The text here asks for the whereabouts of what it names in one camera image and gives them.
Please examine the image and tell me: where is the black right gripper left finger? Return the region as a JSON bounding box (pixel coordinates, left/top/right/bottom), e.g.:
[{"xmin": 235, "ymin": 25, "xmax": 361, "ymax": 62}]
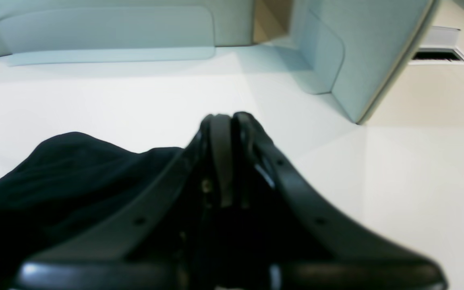
[{"xmin": 14, "ymin": 114, "xmax": 232, "ymax": 290}]

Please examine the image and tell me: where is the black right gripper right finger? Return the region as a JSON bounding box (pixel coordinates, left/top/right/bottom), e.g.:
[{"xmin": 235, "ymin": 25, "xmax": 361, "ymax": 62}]
[{"xmin": 232, "ymin": 112, "xmax": 448, "ymax": 290}]

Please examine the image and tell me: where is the black t-shirt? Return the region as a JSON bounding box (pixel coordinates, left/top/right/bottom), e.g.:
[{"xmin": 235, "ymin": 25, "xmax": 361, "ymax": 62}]
[{"xmin": 0, "ymin": 132, "xmax": 182, "ymax": 290}]

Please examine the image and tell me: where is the white floor vent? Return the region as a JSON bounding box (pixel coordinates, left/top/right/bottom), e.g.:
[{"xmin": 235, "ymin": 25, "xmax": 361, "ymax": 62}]
[{"xmin": 408, "ymin": 26, "xmax": 464, "ymax": 66}]

